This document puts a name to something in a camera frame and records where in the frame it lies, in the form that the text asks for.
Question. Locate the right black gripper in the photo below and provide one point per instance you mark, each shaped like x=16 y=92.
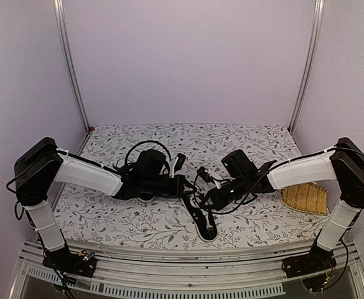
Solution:
x=218 y=202

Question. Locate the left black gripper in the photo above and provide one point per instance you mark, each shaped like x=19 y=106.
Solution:
x=178 y=188

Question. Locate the black canvas sneaker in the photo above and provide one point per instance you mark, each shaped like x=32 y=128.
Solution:
x=146 y=196
x=204 y=222

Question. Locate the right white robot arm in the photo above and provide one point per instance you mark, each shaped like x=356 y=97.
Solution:
x=343 y=163

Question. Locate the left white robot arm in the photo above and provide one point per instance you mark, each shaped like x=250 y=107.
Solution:
x=153 y=174

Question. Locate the woven bamboo tray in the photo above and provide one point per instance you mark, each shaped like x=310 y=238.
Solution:
x=308 y=197

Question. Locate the floral patterned table mat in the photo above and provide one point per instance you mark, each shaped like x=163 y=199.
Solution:
x=89 y=216

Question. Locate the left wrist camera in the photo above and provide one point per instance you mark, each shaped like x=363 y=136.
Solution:
x=176 y=164

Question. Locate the front aluminium rail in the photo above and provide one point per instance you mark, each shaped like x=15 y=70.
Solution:
x=126 y=272

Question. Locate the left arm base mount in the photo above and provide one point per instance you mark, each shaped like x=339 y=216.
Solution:
x=63 y=260

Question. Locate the right aluminium frame post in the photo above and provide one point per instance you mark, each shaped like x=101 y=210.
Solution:
x=309 y=61

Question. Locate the aluminium frame post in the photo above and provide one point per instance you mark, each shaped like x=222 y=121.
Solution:
x=309 y=61
x=69 y=63

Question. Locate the left aluminium frame post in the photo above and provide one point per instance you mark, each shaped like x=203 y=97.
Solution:
x=69 y=63

